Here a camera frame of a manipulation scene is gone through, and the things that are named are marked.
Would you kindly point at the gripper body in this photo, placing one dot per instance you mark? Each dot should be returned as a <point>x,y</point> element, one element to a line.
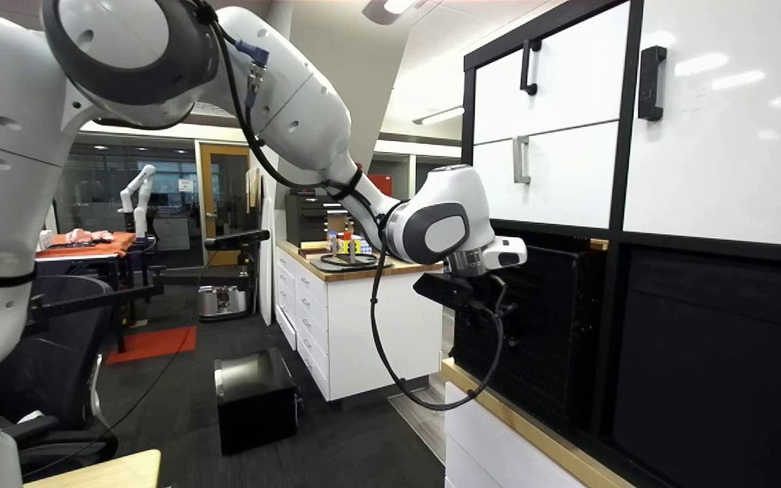
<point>492,298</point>

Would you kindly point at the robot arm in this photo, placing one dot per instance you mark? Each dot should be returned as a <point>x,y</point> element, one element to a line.
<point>309,115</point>

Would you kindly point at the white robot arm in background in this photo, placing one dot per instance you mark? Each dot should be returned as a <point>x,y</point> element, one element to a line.
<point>138,196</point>

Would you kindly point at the black mesh basket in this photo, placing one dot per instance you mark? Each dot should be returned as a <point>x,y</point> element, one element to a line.
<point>553,339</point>

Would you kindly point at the white cabinet with wooden top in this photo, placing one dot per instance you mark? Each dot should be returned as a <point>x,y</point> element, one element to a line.
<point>377,332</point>

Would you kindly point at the white drawer under counter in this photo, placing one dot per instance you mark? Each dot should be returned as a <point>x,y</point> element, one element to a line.
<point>492,440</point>

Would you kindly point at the black round tray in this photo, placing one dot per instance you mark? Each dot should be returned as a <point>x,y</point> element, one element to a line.
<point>350,263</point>

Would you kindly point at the colourful box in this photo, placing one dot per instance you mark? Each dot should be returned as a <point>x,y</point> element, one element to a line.
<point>350,242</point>

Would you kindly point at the red box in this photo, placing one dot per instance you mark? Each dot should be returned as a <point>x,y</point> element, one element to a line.
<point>382,184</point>

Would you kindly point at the ceiling light strip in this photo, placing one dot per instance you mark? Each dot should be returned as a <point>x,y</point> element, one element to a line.
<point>439,115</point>

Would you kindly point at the black desktop drawer organiser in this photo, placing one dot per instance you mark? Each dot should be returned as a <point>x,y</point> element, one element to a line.
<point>306,217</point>

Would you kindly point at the white board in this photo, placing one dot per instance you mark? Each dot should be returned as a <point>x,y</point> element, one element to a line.
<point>266,264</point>

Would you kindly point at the black shelf unit white fronts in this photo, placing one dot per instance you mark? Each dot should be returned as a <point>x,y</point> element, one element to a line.
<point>702,203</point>

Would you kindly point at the black cabinet door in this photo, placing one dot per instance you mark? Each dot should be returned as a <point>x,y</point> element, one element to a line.
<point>723,366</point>

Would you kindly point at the black box with silver top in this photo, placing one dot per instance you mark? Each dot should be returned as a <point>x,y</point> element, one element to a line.
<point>255,400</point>

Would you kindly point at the silver toaster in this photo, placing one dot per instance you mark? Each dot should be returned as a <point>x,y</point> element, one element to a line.
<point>221,301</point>

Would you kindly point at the wooden door with window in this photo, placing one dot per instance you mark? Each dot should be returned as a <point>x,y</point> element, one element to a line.
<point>224,203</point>

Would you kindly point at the white cabinet door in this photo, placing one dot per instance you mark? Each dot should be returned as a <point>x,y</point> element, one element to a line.
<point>736,149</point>

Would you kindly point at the round ceiling light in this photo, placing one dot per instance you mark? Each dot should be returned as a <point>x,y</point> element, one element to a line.
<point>390,7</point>

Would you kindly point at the red floor mat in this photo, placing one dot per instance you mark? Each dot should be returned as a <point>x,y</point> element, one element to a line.
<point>153,343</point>

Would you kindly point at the light wooden table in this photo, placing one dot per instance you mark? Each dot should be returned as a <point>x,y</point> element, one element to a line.
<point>106,472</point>

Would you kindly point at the black office chair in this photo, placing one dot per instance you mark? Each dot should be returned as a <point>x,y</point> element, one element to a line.
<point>58,359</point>

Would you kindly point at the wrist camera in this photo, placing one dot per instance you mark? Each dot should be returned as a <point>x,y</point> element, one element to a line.
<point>441,288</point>

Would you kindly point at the camera on tripod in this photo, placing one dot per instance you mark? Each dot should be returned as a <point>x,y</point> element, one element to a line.
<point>236,239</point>

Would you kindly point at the black frame table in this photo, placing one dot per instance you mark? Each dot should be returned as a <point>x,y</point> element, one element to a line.
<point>112,285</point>

